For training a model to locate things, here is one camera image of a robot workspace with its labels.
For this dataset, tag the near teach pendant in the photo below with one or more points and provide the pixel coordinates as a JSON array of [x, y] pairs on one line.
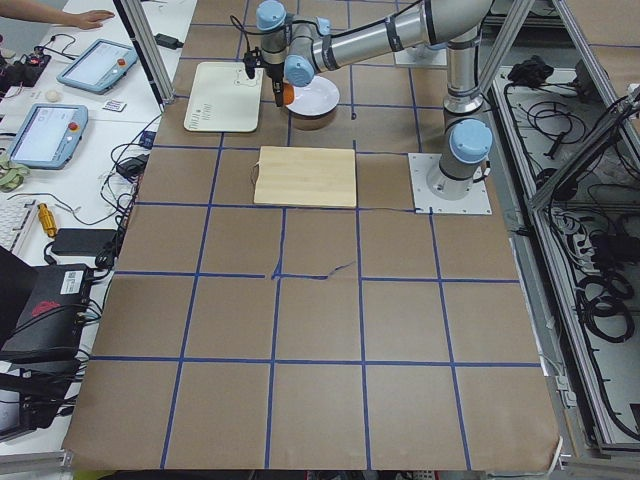
[[49, 136]]

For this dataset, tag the teach pendant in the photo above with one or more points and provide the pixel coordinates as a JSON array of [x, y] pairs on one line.
[[100, 67], [49, 136]]

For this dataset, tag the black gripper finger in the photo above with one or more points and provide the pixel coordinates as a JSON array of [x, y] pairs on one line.
[[276, 87]]

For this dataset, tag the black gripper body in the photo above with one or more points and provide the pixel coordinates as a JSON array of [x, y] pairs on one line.
[[274, 73]]

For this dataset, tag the far teach pendant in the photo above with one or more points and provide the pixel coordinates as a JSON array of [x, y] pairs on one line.
[[100, 67]]

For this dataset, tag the white round plate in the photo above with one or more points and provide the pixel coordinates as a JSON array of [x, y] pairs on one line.
[[318, 98]]

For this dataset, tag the gold cylindrical tool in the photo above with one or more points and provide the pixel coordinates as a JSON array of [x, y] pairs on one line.
[[47, 220]]

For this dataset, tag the small printed card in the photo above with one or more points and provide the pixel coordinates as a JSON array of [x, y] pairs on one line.
[[114, 106]]

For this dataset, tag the white keyboard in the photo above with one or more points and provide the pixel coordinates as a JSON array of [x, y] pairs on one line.
[[17, 217]]

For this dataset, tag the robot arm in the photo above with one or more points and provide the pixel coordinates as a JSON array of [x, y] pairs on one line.
[[294, 49]]

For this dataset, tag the black power adapter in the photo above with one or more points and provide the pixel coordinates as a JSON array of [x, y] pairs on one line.
[[167, 41]]

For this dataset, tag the aluminium frame post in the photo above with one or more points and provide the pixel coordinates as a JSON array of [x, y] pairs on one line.
[[139, 31]]

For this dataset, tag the bamboo cutting board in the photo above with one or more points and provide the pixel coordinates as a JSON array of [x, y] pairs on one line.
[[310, 177]]

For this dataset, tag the cream bear tray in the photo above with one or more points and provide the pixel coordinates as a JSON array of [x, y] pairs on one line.
[[224, 99]]

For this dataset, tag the black computer box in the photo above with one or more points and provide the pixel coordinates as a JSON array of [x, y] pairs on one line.
[[41, 310]]

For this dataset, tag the flat black power brick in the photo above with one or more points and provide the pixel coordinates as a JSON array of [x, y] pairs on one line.
[[82, 242]]

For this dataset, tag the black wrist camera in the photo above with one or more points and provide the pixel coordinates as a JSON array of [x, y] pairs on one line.
[[252, 60]]

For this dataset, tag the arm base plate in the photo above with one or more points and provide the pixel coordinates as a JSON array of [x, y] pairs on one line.
[[435, 193], [421, 56]]

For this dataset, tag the small white ball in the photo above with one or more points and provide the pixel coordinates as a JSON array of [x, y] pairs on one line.
[[53, 96]]

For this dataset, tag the orange fruit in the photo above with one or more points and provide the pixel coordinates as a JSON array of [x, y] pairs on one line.
[[288, 94]]

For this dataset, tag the person's hand on desk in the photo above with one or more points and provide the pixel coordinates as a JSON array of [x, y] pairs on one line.
[[89, 20]]

